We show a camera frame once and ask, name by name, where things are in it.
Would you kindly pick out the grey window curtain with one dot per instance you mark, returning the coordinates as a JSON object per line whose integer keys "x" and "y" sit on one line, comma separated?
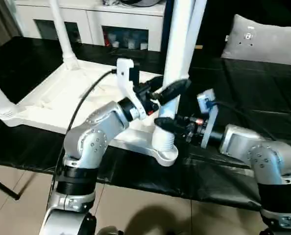
{"x": 1, "y": 24}

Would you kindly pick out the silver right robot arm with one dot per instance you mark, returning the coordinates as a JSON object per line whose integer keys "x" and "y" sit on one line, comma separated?
{"x": 270, "y": 151}

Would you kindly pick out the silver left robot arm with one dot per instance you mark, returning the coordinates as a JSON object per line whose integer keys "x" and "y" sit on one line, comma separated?
{"x": 99, "y": 122}

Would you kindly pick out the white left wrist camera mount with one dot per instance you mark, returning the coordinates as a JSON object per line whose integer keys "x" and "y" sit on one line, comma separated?
{"x": 124, "y": 73}

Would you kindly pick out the black work mat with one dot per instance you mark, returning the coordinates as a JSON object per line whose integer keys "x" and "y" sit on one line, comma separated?
{"x": 258, "y": 85}

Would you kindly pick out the grey printed pillow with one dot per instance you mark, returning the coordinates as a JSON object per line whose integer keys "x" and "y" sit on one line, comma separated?
{"x": 263, "y": 41}

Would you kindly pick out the black sofa with gold label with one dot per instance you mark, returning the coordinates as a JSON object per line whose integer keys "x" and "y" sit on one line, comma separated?
{"x": 214, "y": 24}

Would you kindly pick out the black metal frame bar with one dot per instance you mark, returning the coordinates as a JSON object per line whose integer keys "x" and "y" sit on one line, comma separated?
{"x": 3, "y": 187}

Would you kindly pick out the black robot body part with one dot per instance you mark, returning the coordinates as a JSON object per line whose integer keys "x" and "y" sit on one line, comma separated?
{"x": 111, "y": 231}

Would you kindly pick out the white cabinet with glass doors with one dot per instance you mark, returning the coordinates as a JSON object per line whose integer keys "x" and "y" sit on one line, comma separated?
{"x": 91, "y": 22}

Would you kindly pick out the white plastic table top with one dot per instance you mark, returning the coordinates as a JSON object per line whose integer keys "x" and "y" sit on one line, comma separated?
{"x": 50, "y": 98}

